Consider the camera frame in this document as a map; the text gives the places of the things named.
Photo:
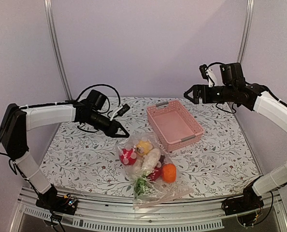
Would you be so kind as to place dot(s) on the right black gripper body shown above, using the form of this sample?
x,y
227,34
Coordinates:
x,y
224,96

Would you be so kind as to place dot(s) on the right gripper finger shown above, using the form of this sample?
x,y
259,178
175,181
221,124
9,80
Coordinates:
x,y
191,90
191,99

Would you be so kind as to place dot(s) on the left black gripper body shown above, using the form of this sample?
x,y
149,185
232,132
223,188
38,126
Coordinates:
x,y
94,122

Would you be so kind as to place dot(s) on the pink perforated plastic basket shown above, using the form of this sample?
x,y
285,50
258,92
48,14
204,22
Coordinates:
x,y
174,125

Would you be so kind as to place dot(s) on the yellow lemon toy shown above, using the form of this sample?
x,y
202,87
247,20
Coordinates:
x,y
143,148

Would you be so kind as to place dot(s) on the red apple toy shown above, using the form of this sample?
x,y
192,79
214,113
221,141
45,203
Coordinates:
x,y
155,174

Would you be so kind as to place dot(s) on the white radish toy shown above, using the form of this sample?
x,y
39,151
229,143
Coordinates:
x,y
140,180

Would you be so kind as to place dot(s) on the clear zip top bag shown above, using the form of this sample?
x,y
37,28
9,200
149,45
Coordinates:
x,y
159,191

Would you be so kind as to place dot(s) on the orange tangerine toy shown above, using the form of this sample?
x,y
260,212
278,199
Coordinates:
x,y
169,173

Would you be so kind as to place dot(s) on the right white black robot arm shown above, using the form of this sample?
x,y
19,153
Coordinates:
x,y
255,97

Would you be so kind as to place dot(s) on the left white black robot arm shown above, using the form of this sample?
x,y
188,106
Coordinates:
x,y
18,120

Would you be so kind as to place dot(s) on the floral patterned table mat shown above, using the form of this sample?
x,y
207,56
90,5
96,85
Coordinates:
x,y
220,164

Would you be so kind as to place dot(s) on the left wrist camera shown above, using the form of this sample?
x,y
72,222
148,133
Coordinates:
x,y
119,111

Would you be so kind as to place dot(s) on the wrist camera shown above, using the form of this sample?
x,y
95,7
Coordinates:
x,y
119,111
208,74

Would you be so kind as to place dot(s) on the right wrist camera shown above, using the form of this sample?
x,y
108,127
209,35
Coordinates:
x,y
208,74

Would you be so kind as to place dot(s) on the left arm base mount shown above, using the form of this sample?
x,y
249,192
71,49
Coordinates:
x,y
66,204

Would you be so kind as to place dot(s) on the right aluminium vertical post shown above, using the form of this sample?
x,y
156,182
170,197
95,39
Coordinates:
x,y
246,30

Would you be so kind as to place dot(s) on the aluminium vertical post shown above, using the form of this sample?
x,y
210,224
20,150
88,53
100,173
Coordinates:
x,y
56,49
246,30

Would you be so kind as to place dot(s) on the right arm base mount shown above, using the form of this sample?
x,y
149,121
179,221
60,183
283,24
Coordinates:
x,y
247,209

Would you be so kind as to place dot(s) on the aluminium front rail frame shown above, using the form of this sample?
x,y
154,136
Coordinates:
x,y
103,213

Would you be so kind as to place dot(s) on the left aluminium vertical post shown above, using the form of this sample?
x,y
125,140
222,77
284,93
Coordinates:
x,y
56,49

